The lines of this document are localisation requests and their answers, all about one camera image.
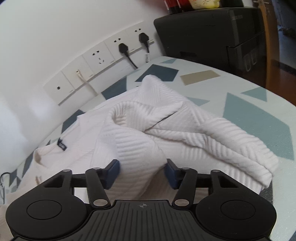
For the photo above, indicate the geometric patterned mat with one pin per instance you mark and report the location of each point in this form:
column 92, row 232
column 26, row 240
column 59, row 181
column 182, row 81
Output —
column 254, row 115

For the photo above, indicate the white wall socket strip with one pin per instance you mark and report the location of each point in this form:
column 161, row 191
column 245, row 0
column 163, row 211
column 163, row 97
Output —
column 101, row 55

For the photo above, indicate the brown wooden post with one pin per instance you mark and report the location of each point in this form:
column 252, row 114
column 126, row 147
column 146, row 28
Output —
column 269, row 46

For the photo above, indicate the cream yellow printed jar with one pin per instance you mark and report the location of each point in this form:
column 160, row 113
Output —
column 203, row 4

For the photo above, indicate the black plug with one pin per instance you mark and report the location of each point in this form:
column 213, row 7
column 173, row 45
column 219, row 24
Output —
column 122, row 48
column 143, row 37

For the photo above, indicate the black printer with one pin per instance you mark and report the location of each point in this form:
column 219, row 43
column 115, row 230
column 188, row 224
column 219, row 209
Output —
column 208, row 30

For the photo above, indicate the white textured sweater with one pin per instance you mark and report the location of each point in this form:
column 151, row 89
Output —
column 138, row 139

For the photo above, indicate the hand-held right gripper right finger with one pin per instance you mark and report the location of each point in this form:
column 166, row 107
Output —
column 170, row 175

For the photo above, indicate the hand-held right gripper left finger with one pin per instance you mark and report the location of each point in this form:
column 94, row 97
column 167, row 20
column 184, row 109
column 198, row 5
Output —
column 114, row 172

